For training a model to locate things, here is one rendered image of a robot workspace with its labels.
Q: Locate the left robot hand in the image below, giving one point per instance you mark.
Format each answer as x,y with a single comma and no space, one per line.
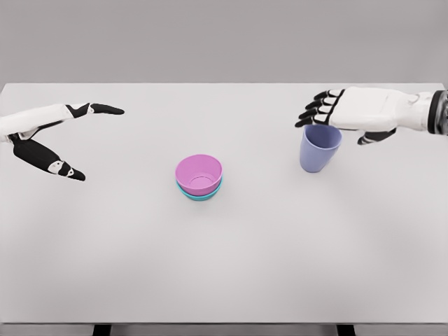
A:
35,120

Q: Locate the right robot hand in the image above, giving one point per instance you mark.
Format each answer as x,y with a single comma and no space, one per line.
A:
367,108

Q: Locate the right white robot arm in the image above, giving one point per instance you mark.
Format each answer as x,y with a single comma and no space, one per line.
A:
430,110

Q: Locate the purple cup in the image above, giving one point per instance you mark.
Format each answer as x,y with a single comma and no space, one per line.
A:
316,150

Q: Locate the pink bowl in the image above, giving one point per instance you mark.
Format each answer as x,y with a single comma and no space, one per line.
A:
196,168

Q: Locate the teal bowl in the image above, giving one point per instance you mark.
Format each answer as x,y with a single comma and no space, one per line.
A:
199,198

